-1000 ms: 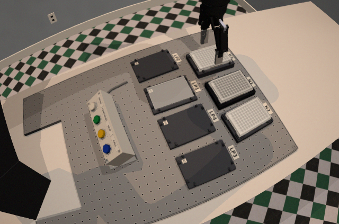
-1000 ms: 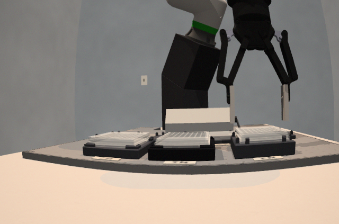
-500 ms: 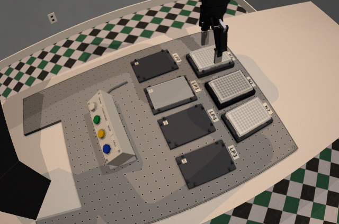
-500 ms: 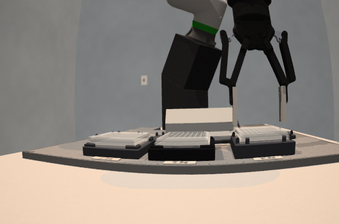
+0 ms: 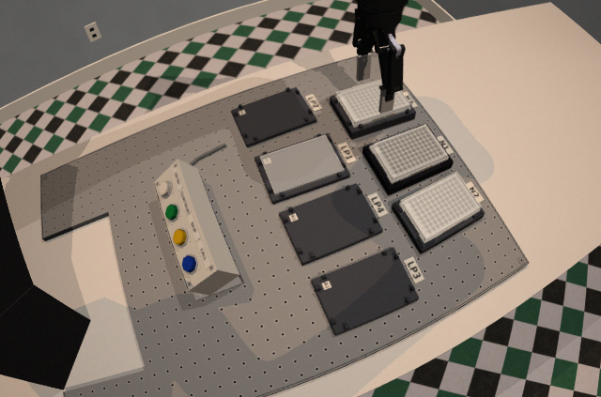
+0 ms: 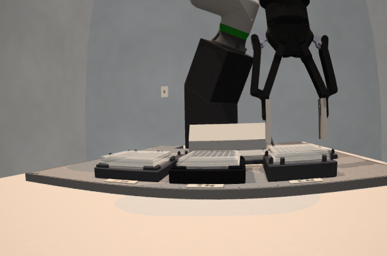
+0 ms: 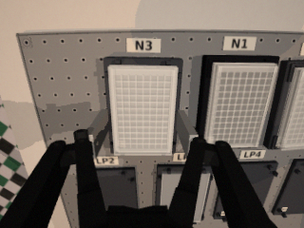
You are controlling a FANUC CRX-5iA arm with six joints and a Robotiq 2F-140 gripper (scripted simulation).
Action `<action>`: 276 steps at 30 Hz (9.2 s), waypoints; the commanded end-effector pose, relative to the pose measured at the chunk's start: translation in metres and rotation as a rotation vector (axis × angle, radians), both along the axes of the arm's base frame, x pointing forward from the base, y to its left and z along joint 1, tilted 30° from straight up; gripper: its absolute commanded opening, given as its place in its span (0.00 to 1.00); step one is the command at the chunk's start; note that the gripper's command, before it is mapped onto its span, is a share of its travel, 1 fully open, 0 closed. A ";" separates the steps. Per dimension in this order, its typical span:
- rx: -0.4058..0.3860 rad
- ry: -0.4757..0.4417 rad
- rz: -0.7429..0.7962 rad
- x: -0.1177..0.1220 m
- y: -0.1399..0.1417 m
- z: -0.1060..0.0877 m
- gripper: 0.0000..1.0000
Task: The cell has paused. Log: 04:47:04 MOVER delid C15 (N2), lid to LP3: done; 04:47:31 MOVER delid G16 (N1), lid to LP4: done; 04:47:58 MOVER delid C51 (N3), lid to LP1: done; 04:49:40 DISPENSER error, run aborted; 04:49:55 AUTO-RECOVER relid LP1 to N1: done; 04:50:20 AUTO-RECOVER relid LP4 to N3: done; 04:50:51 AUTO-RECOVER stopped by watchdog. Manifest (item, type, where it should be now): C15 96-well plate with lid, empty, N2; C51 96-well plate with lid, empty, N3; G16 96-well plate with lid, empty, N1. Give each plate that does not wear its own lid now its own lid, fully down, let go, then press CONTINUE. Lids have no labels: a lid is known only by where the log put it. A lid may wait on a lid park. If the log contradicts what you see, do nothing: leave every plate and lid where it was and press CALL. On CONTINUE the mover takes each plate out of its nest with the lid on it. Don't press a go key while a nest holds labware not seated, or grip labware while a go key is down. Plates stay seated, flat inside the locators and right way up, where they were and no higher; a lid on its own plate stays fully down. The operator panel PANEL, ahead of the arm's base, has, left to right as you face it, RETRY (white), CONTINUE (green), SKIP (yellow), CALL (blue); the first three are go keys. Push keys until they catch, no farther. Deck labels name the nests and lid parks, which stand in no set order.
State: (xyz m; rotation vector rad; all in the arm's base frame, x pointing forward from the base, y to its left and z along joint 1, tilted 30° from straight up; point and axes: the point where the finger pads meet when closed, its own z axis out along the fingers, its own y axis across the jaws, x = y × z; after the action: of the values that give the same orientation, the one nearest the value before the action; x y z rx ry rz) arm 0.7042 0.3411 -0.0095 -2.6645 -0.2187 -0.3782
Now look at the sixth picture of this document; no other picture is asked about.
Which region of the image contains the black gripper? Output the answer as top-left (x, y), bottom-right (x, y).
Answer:
top-left (250, 0), bottom-right (338, 142)

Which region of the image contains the white button panel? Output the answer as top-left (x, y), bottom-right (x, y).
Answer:
top-left (189, 123), bottom-right (267, 153)

